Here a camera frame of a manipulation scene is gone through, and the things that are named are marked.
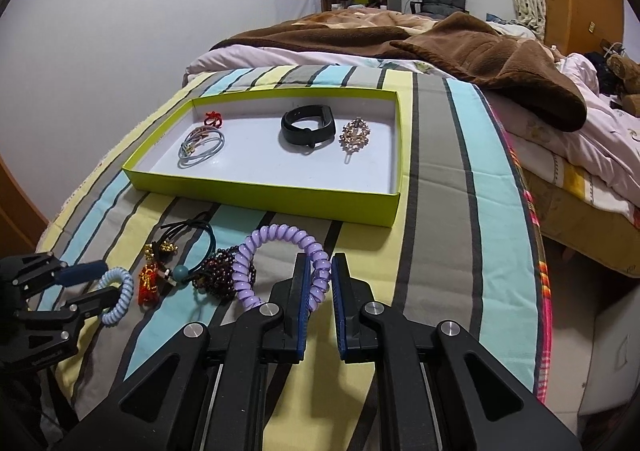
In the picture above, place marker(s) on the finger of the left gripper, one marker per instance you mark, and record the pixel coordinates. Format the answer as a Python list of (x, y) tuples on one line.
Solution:
[(81, 273), (77, 310)]

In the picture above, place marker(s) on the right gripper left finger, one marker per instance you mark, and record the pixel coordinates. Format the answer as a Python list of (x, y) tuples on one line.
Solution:
[(206, 388)]

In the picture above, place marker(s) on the brown fleece blanket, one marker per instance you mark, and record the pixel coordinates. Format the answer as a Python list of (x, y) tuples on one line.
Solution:
[(465, 47)]

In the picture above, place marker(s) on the striped bed cover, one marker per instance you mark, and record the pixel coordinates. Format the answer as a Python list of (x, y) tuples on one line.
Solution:
[(465, 245)]

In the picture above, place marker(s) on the black wristband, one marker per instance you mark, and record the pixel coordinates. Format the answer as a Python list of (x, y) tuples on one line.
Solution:
[(307, 128)]

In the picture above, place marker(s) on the black cord red charm tie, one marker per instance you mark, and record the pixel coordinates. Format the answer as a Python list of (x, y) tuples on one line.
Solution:
[(175, 256)]

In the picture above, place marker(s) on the rose gold hair clip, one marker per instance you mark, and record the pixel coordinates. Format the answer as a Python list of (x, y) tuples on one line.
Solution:
[(354, 137)]

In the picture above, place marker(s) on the brown teddy bear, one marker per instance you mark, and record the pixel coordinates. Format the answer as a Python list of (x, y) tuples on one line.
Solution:
[(628, 72)]

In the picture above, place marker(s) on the green shallow cardboard tray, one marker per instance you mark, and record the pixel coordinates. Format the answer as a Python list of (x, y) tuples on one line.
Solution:
[(243, 164)]

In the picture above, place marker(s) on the red knot ornament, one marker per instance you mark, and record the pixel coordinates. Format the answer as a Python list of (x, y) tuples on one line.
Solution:
[(213, 120)]

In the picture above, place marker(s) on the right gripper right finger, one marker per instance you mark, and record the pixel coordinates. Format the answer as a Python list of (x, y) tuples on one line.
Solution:
[(438, 388)]

